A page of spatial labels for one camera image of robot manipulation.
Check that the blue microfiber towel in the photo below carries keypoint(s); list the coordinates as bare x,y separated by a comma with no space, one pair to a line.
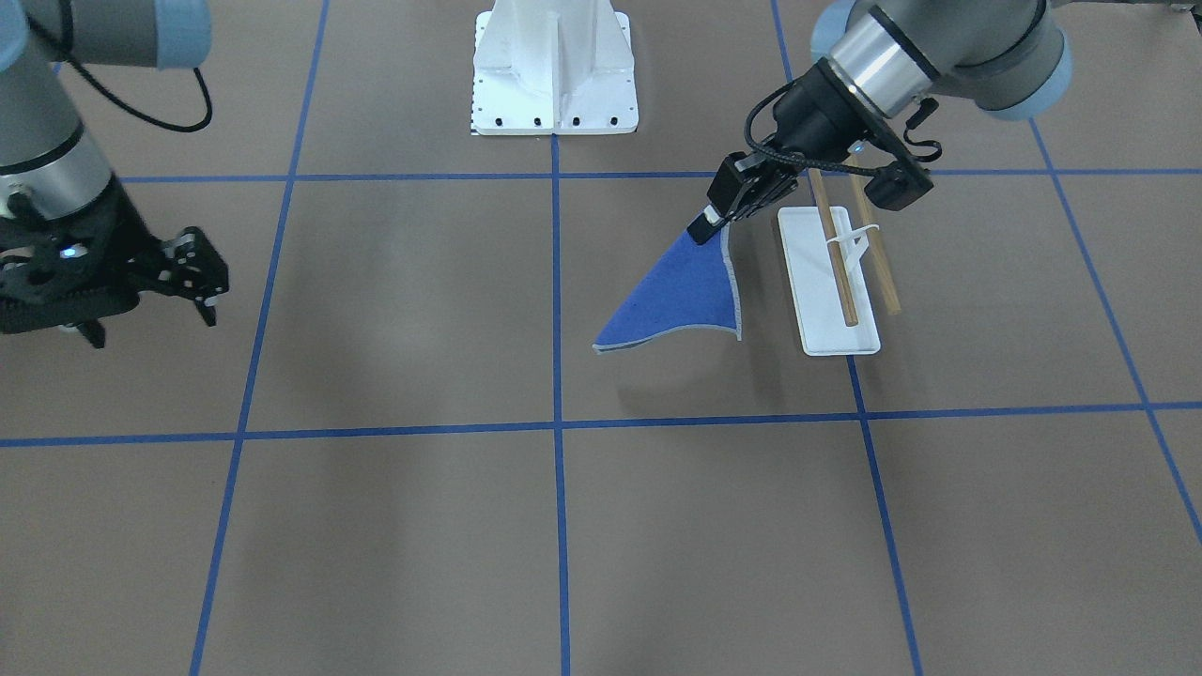
691,286

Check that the white towel rack with wooden bars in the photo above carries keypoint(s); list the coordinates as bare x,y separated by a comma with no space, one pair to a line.
828,250

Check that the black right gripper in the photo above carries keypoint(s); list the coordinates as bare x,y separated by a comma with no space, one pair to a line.
120,231

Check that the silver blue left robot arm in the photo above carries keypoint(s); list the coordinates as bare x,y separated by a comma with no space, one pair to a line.
874,59

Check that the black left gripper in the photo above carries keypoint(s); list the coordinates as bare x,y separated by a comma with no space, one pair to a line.
813,116

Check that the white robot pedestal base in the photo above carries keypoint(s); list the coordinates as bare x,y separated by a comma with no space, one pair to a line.
553,67

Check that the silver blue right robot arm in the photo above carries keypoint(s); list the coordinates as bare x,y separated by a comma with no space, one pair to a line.
45,144

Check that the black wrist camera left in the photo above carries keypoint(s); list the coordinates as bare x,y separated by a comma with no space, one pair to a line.
899,185

